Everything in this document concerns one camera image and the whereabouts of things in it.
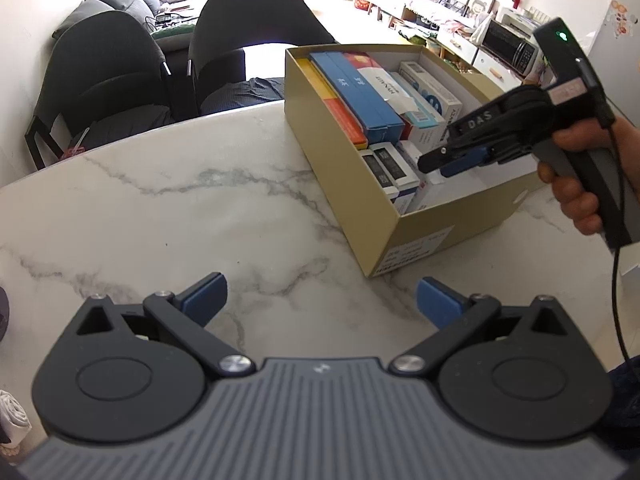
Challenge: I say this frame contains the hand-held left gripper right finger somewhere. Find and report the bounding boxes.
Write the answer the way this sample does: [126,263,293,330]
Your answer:
[389,276,573,376]

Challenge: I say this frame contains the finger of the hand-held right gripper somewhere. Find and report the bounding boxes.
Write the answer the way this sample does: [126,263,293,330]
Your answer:
[417,145,493,178]

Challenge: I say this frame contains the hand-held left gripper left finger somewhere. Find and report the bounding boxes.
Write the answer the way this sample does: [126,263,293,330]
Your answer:
[75,272,253,378]

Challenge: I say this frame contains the long white box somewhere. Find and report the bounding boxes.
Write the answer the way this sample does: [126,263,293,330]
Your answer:
[410,116,463,156]

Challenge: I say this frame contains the long teal box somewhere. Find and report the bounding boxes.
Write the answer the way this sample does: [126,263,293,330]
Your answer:
[390,72,447,128]

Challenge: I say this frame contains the red and white box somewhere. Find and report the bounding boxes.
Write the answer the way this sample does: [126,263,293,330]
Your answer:
[342,51,418,111]

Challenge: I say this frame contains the cardboard box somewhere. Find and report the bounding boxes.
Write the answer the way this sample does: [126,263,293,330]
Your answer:
[284,44,551,278]

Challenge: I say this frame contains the person's right hand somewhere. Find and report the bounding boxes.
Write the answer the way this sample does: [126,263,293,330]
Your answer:
[537,115,640,236]

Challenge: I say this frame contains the small blue white box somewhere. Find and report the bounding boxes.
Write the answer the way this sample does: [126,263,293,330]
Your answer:
[390,180,432,216]

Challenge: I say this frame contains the small white box black label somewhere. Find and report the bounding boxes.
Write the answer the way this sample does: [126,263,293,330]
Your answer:
[370,142,420,188]
[361,149,401,196]

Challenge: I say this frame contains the black microwave oven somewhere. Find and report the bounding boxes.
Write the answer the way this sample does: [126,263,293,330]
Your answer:
[480,19,543,77]

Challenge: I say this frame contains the white box blue print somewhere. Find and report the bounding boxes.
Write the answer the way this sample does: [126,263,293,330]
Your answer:
[398,61,463,121]

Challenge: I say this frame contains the white printer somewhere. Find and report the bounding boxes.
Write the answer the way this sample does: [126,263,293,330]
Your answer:
[497,6,544,32]

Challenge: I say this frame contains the white low cabinet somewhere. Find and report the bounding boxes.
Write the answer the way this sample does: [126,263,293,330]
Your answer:
[365,0,531,92]

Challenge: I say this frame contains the long blue box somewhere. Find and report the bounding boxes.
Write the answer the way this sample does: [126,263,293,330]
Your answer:
[327,51,406,135]
[309,52,393,143]

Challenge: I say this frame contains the long yellow orange box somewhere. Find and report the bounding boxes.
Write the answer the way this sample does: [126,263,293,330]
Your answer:
[297,57,368,150]

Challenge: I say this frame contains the white refrigerator with stickers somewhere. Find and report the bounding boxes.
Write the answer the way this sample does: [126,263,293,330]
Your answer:
[587,0,640,126]

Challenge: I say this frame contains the dark checked seat cushion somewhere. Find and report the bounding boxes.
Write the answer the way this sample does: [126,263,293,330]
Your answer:
[70,105,176,154]
[200,76,286,116]

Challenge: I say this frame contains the orange hang tag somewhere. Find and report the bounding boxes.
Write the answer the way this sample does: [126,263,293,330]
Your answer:
[59,127,94,161]

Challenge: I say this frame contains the dark blue clothing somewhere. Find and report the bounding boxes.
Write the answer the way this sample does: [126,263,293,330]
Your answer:
[597,360,640,463]

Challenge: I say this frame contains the grey white cloth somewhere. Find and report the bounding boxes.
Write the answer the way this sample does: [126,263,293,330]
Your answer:
[0,389,34,447]

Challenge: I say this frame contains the black chair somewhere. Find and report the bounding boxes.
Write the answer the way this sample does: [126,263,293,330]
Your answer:
[187,0,341,116]
[25,10,176,171]

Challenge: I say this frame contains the black cable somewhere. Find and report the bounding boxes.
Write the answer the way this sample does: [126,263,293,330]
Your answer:
[575,57,634,361]

